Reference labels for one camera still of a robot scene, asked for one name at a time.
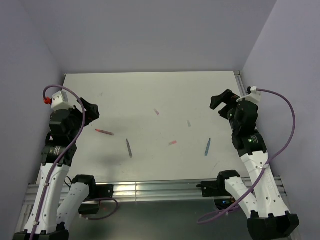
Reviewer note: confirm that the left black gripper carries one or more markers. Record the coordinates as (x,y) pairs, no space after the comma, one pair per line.
(91,113)

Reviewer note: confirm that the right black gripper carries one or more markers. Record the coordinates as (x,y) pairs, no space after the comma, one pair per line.
(228,97)

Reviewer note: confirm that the aluminium rail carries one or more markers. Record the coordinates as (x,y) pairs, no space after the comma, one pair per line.
(151,191)

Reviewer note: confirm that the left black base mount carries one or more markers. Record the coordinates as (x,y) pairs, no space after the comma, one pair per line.
(104,191)

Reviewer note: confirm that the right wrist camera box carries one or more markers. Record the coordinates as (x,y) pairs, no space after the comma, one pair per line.
(253,96)

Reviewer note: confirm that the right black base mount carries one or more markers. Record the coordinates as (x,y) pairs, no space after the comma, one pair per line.
(209,189)

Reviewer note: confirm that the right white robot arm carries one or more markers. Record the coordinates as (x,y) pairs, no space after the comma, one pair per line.
(268,217)

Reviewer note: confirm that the blue pen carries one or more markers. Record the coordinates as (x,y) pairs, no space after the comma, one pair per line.
(207,147)

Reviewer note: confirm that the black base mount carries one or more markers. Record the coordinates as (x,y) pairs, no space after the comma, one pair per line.
(209,189)
(104,191)

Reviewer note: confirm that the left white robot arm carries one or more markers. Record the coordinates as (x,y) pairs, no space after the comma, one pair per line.
(51,218)

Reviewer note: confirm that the red pen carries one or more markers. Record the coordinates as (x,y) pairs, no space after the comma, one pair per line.
(104,132)

